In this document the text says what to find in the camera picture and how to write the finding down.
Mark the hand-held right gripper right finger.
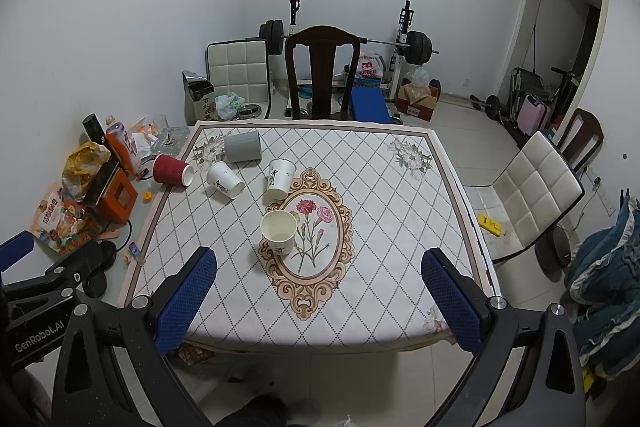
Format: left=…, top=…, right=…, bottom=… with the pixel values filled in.
left=421, top=248, right=588, bottom=427

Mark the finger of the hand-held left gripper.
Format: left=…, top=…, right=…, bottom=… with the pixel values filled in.
left=0, top=229, right=36, bottom=274
left=0, top=238, right=119, bottom=304

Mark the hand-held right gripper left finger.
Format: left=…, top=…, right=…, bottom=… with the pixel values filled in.
left=50, top=246, right=218, bottom=427

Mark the white paper cup plain inside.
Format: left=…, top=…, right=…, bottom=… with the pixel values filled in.
left=259, top=210, right=298, bottom=257

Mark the white paper cup small print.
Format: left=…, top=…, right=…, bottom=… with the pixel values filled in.
left=206, top=161, right=246, bottom=201

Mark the red ribbed paper cup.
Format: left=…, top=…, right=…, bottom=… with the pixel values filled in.
left=152, top=153, right=195, bottom=186

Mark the white paper cup black print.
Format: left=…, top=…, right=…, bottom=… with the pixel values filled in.
left=263, top=158, right=297, bottom=204

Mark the grey ribbed cup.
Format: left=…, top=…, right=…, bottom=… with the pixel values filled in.
left=223, top=130, right=263, bottom=164

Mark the black round disc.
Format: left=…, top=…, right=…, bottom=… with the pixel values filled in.
left=82, top=270, right=109, bottom=298

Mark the orange snack bag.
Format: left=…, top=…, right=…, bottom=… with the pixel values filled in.
left=29, top=189, right=108, bottom=256

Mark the orange box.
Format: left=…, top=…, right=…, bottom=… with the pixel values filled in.
left=82, top=167, right=139, bottom=226

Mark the yellow toy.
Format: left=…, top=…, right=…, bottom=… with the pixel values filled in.
left=476, top=213, right=506, bottom=238

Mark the yellow plastic bag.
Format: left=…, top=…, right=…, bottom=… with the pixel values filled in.
left=61, top=142, right=112, bottom=200

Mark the floral diamond pattern tablecloth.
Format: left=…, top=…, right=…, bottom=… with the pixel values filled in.
left=117, top=119, right=503, bottom=354

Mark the orange bottle pink cap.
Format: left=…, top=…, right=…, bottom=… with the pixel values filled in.
left=105, top=121, right=144, bottom=180

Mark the white padded chair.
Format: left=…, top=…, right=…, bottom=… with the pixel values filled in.
left=206, top=38, right=274, bottom=120
left=462, top=130, right=586, bottom=266

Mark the dark cloth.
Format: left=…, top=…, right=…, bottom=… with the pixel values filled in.
left=234, top=394, right=312, bottom=427

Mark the black cylinder bottle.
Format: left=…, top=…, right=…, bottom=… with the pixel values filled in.
left=82, top=113, right=106, bottom=142

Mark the blue denim cloth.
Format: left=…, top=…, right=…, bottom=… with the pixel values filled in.
left=565, top=194, right=640, bottom=381

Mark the clear glass dish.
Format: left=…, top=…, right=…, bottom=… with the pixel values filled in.
left=150, top=114, right=191, bottom=156

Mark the brown cardboard box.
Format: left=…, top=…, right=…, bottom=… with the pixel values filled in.
left=396, top=79, right=442, bottom=122

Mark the black dumbbell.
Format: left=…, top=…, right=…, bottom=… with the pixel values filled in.
left=470, top=94, right=505, bottom=118

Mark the green white plastic bag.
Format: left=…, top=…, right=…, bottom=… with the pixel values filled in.
left=214, top=92, right=247, bottom=120

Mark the pink suitcase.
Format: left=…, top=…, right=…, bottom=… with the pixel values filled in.
left=517, top=96, right=554, bottom=136

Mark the blue bench pad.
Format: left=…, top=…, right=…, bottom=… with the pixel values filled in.
left=350, top=87, right=394, bottom=126

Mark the dark wooden chair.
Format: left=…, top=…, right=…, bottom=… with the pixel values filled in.
left=284, top=26, right=362, bottom=122
left=555, top=108, right=605, bottom=174

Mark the red white plastic bag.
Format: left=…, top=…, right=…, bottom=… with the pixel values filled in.
left=356, top=52, right=386, bottom=80

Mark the barbell with black plates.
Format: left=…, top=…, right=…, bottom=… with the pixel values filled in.
left=259, top=20, right=441, bottom=66

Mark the white weight bench rack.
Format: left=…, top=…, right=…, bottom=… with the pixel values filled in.
left=282, top=0, right=420, bottom=118

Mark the black cable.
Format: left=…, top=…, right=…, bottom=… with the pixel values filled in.
left=116, top=218, right=135, bottom=254

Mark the white wall power strip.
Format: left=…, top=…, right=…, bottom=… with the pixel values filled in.
left=587, top=167, right=617, bottom=214

